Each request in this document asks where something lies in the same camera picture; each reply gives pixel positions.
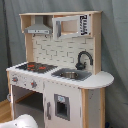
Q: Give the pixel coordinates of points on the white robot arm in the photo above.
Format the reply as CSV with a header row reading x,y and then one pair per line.
x,y
23,121

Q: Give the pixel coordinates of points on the wooden toy kitchen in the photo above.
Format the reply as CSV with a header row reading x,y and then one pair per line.
x,y
62,53

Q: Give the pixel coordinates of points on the grey toy sink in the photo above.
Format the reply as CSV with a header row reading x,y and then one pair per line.
x,y
72,74

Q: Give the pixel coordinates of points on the black toy faucet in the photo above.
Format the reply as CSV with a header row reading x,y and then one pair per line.
x,y
81,64

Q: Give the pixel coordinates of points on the black toy stovetop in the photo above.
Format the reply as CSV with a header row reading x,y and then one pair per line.
x,y
36,67

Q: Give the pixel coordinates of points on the right stove knob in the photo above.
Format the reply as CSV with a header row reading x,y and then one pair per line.
x,y
33,84

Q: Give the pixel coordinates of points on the stove knob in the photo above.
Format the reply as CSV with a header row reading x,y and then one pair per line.
x,y
14,79
33,84

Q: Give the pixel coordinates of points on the white cabinet door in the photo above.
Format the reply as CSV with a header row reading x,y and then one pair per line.
x,y
62,105

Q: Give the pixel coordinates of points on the grey range hood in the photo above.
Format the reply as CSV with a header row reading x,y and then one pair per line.
x,y
39,27

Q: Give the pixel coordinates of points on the left stove knob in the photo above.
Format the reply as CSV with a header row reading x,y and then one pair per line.
x,y
14,79

